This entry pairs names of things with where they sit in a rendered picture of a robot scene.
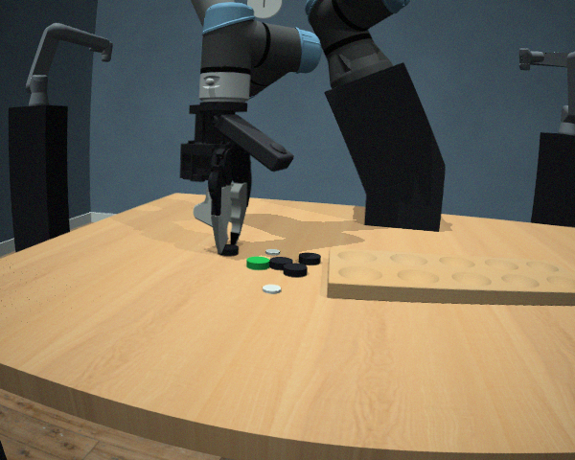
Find green disc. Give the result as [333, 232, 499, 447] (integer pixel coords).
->
[246, 257, 270, 270]

